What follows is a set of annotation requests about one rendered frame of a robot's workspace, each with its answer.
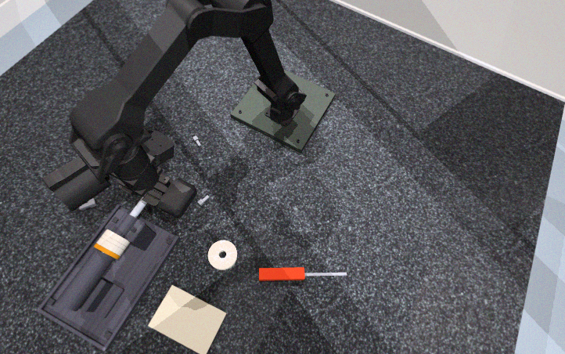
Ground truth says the orange-handled screwdriver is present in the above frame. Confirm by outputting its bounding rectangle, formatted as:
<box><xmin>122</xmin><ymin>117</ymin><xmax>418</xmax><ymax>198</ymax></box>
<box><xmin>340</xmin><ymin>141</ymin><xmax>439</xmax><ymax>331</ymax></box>
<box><xmin>259</xmin><ymin>267</ymin><xmax>347</xmax><ymax>281</ymax></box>

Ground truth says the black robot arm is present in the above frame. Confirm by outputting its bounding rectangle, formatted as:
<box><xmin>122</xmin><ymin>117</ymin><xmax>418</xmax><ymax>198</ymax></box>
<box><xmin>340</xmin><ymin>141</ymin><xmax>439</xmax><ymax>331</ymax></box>
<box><xmin>41</xmin><ymin>0</ymin><xmax>307</xmax><ymax>211</ymax></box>

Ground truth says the grey cylinder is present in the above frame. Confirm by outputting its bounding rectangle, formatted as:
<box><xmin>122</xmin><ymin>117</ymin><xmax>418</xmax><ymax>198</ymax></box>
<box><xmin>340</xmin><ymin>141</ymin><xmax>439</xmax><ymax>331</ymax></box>
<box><xmin>130</xmin><ymin>197</ymin><xmax>147</xmax><ymax>218</ymax></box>

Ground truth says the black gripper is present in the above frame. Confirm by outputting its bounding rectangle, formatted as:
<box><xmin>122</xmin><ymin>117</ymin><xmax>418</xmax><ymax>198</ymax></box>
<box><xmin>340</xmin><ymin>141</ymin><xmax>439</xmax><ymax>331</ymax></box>
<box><xmin>111</xmin><ymin>154</ymin><xmax>197</xmax><ymax>219</ymax></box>

